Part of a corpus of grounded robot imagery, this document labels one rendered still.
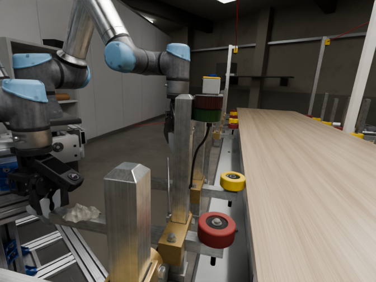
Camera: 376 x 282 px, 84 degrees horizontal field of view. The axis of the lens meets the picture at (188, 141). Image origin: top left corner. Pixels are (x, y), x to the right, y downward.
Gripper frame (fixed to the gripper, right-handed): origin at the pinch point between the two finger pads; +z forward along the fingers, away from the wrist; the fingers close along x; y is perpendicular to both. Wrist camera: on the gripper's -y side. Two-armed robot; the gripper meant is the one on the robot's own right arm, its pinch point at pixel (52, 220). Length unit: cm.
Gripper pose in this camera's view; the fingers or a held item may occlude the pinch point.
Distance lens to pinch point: 68.3
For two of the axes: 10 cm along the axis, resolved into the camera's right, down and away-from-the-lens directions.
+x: -2.1, 2.5, -9.5
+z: -0.5, 9.6, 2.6
